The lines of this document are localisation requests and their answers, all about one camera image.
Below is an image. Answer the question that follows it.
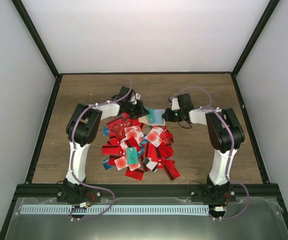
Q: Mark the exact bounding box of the beige leather card holder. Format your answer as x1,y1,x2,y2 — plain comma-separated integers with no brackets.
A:
138,108,166,126

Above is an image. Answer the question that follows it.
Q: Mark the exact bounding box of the teal vip card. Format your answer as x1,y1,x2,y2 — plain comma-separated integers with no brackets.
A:
126,147,138,165
146,108,159,125

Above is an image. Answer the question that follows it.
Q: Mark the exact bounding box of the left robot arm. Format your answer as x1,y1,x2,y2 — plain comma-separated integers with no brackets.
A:
61,86,148,202

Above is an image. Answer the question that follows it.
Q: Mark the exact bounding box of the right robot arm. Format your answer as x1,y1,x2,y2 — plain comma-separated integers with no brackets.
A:
162,93,245,202

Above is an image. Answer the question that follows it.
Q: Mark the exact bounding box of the white pink gradient card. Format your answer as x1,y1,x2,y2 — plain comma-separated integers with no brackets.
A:
124,126,144,143

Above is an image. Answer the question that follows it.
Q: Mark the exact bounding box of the white red circle card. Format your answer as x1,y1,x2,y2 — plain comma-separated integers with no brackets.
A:
146,125,166,148

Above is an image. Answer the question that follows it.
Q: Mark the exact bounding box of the red card bottom right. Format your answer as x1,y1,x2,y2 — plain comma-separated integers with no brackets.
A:
157,159,180,181

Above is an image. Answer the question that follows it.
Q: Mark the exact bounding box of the red card bottom centre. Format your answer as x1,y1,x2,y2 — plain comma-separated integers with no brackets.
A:
125,167,144,181

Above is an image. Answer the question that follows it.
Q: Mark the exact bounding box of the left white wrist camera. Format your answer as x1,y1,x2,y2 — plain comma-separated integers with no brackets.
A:
131,93,141,105

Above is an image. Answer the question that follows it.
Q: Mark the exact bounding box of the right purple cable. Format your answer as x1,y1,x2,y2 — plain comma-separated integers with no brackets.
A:
170,86,250,221

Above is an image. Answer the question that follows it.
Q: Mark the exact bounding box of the black front frame rail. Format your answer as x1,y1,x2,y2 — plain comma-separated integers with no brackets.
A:
14,183,282,203

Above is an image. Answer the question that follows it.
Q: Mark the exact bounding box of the light blue cable duct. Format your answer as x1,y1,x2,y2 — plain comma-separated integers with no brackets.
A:
20,204,209,216

